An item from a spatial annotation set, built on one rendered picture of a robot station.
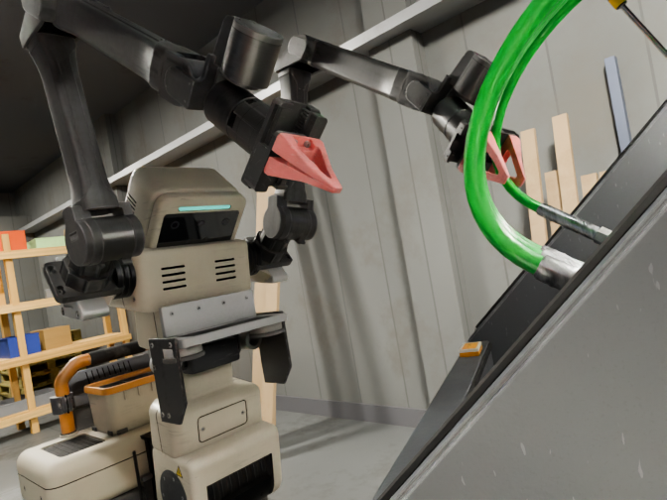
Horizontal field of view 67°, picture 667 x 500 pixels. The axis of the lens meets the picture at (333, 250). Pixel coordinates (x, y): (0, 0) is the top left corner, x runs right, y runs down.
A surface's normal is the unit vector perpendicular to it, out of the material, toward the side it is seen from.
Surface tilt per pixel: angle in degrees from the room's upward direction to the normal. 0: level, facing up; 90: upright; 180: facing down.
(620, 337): 90
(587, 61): 90
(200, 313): 90
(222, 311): 90
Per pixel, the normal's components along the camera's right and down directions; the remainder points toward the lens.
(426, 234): -0.68, 0.11
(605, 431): -0.38, 0.05
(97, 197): 0.73, -0.22
